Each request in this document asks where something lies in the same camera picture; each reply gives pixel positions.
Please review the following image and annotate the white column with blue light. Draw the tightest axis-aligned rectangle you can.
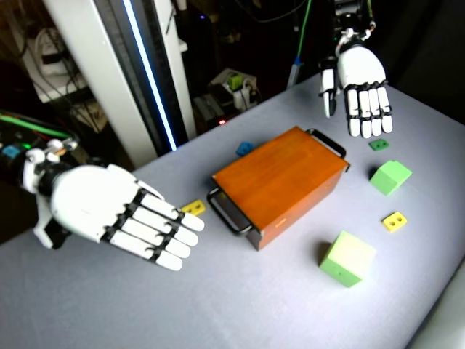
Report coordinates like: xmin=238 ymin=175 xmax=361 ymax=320
xmin=42 ymin=0 xmax=198 ymax=171

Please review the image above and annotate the green cable with connector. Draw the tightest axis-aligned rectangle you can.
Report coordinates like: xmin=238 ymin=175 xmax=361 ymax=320
xmin=286 ymin=0 xmax=313 ymax=90

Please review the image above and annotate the white power strip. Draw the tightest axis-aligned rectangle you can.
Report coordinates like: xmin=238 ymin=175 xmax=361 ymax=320
xmin=209 ymin=68 xmax=259 ymax=112

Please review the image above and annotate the white appliance on shelf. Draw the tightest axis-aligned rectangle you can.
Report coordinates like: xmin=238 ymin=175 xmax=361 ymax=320
xmin=36 ymin=28 xmax=72 ymax=76

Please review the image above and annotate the small blue block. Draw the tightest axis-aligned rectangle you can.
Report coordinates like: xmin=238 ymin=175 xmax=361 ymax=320
xmin=235 ymin=140 xmax=255 ymax=157

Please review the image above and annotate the large light green cube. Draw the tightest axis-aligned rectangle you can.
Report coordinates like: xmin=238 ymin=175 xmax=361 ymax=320
xmin=318 ymin=230 xmax=378 ymax=289

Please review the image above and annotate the small yellow block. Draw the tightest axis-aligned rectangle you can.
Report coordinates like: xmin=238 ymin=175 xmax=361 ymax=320
xmin=180 ymin=199 xmax=206 ymax=216
xmin=381 ymin=211 xmax=408 ymax=233

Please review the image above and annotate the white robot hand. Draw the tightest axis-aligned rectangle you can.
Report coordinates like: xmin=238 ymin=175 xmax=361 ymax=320
xmin=49 ymin=163 xmax=206 ymax=272
xmin=318 ymin=44 xmax=395 ymax=139

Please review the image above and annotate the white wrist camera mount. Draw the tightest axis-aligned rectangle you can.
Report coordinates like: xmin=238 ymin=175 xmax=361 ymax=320
xmin=33 ymin=198 xmax=72 ymax=250

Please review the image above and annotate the wooden box with black handles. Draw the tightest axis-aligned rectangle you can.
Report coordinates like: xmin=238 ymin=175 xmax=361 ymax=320
xmin=206 ymin=125 xmax=351 ymax=252

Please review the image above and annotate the grey table cloth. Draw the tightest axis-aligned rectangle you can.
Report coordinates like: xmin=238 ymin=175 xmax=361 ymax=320
xmin=0 ymin=71 xmax=465 ymax=349

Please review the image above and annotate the black device with red light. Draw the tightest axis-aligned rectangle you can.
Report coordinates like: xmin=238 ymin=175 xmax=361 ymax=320
xmin=192 ymin=93 xmax=229 ymax=129

